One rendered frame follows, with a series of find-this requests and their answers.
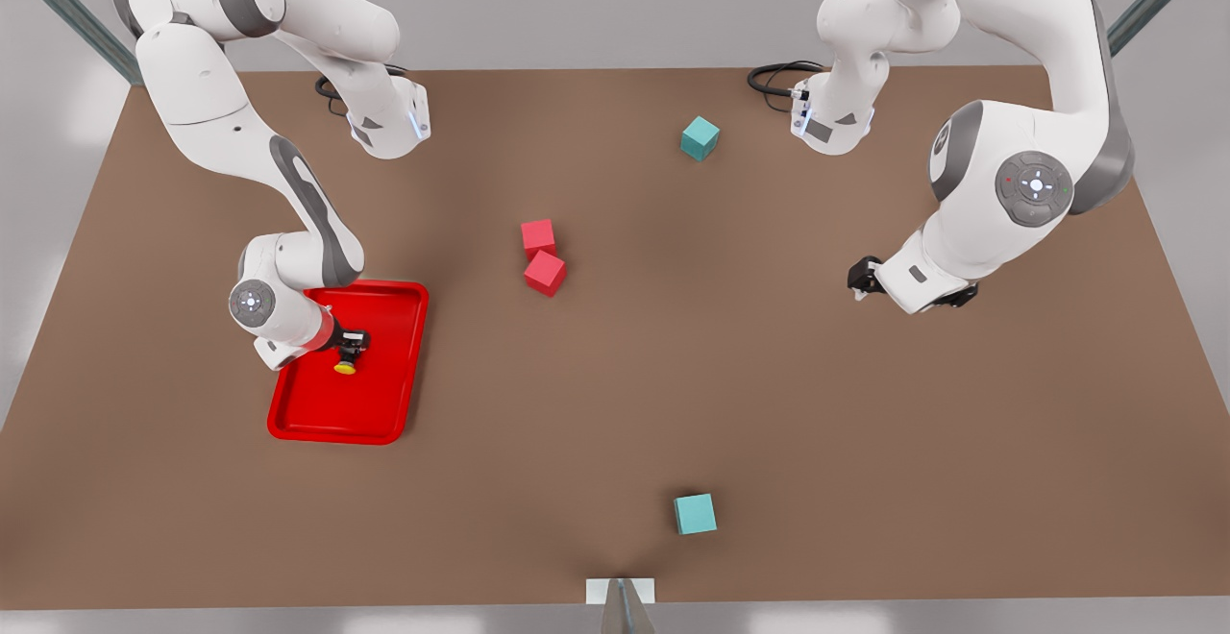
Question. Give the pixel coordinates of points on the teal cube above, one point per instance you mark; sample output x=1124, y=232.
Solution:
x=700, y=137
x=695, y=514

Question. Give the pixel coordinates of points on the small yellow object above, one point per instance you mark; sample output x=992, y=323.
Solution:
x=345, y=367

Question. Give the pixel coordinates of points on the red plastic tray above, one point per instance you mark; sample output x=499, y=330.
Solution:
x=370, y=394

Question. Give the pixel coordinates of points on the silver frame post with foot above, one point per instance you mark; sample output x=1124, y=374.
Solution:
x=622, y=605

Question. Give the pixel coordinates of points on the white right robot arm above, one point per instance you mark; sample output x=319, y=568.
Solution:
x=202, y=86

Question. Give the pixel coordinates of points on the red cube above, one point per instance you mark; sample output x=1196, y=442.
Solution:
x=545, y=273
x=538, y=236

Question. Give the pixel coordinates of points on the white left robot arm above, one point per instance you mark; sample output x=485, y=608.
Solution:
x=1019, y=134

